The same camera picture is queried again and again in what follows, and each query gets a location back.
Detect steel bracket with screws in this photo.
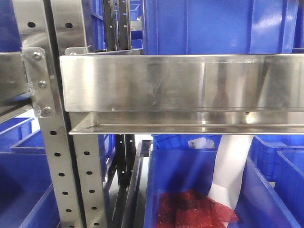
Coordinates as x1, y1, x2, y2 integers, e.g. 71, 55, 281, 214
21, 47, 56, 118

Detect large blue bin upper shelf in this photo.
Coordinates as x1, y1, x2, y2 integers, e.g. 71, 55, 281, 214
142, 0, 300, 55

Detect left steel shelf tray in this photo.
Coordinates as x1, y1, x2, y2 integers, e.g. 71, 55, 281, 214
0, 51, 32, 123

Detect blue bin lower left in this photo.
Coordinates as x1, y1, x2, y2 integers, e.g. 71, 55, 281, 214
0, 118, 60, 228

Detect stainless steel shelf tray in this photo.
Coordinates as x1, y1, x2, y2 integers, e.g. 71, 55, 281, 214
60, 53, 304, 135

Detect blue bin lower right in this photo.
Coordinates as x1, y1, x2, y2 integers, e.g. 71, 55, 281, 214
249, 135, 304, 227

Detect perforated steel upright post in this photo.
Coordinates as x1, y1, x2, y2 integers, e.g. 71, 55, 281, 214
13, 0, 108, 228

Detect blue bin with red bag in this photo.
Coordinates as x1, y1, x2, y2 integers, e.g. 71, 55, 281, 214
143, 149, 300, 228

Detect black perforated upright post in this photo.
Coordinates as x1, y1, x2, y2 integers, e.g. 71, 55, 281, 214
102, 0, 132, 52

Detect red mesh bag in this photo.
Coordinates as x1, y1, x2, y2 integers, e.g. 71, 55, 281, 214
156, 190, 239, 228

